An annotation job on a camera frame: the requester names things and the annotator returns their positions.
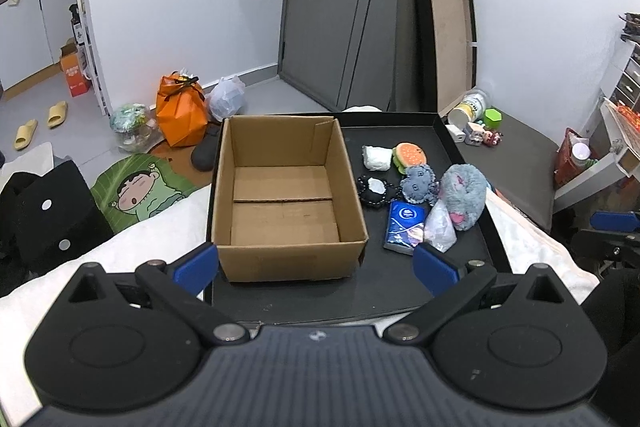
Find black bag with white dots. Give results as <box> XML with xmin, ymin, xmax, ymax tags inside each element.
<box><xmin>1</xmin><ymin>160</ymin><xmax>113</xmax><ymax>295</ymax></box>

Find black beaded pouch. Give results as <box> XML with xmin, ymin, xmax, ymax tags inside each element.
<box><xmin>356</xmin><ymin>174</ymin><xmax>401</xmax><ymax>209</ymax></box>

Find grey denim octopus toy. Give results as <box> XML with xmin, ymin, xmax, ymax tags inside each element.
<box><xmin>400</xmin><ymin>164</ymin><xmax>439</xmax><ymax>206</ymax></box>

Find orange cardboard box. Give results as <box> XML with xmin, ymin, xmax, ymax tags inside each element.
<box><xmin>60</xmin><ymin>38</ymin><xmax>92</xmax><ymax>98</ymax></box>

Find white plastic bag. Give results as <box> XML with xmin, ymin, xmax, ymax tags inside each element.
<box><xmin>206</xmin><ymin>76</ymin><xmax>246</xmax><ymax>121</ymax></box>

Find green hexagonal container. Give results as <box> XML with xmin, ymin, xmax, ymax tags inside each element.
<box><xmin>483</xmin><ymin>107</ymin><xmax>502</xmax><ymax>131</ymax></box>

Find small figurine toys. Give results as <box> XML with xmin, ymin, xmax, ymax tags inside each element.
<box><xmin>463</xmin><ymin>122</ymin><xmax>502</xmax><ymax>147</ymax></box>

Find black shallow tray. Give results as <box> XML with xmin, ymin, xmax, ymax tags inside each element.
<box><xmin>204</xmin><ymin>109</ymin><xmax>513</xmax><ymax>327</ymax></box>

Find orange paper bag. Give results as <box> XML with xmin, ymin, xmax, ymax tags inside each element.
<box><xmin>155</xmin><ymin>72</ymin><xmax>208</xmax><ymax>147</ymax></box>

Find white charger block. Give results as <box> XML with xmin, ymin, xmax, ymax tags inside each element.
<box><xmin>446</xmin><ymin>124</ymin><xmax>465</xmax><ymax>143</ymax></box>

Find yellow slipper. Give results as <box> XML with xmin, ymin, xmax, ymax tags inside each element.
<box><xmin>47</xmin><ymin>101</ymin><xmax>68</xmax><ymax>129</ymax></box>
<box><xmin>13</xmin><ymin>119</ymin><xmax>38</xmax><ymax>150</ymax></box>

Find white blanket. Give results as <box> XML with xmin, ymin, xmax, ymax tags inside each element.
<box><xmin>0</xmin><ymin>186</ymin><xmax>209</xmax><ymax>426</ymax></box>

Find brown cardboard box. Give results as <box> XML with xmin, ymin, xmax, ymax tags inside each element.
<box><xmin>209</xmin><ymin>116</ymin><xmax>369</xmax><ymax>283</ymax></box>

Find fluffy light blue plush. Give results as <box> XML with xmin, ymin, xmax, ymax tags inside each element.
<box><xmin>439</xmin><ymin>164</ymin><xmax>489</xmax><ymax>231</ymax></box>

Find green cartoon floor mat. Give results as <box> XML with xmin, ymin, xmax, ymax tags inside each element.
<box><xmin>91</xmin><ymin>154</ymin><xmax>196</xmax><ymax>233</ymax></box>

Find clear plastic bag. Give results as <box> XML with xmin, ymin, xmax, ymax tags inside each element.
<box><xmin>423</xmin><ymin>199</ymin><xmax>457</xmax><ymax>253</ymax></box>

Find yellow slipper left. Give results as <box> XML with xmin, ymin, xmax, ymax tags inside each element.
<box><xmin>13</xmin><ymin>119</ymin><xmax>38</xmax><ymax>150</ymax></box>

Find hamburger plush toy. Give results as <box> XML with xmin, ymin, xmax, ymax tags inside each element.
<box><xmin>393</xmin><ymin>142</ymin><xmax>427</xmax><ymax>176</ymax></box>

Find white yellow canister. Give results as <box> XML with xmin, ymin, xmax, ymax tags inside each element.
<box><xmin>448</xmin><ymin>88</ymin><xmax>491</xmax><ymax>130</ymax></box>

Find blue tissue pack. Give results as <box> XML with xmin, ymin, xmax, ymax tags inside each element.
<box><xmin>383</xmin><ymin>200</ymin><xmax>428</xmax><ymax>256</ymax></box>

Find black shoe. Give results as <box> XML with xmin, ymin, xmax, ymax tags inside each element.
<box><xmin>191</xmin><ymin>122</ymin><xmax>221</xmax><ymax>172</ymax></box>

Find leaning black framed board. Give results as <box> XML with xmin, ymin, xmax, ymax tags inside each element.
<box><xmin>413</xmin><ymin>0</ymin><xmax>477</xmax><ymax>116</ymax></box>

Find yellow slipper right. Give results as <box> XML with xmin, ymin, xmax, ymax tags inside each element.
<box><xmin>47</xmin><ymin>101</ymin><xmax>68</xmax><ymax>129</ymax></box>

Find white kitchen cabinet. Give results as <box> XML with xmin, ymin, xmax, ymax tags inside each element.
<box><xmin>1</xmin><ymin>0</ymin><xmax>76</xmax><ymax>90</ymax></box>

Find clear bag with green items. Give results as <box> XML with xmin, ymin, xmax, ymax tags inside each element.
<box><xmin>110</xmin><ymin>103</ymin><xmax>157</xmax><ymax>153</ymax></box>

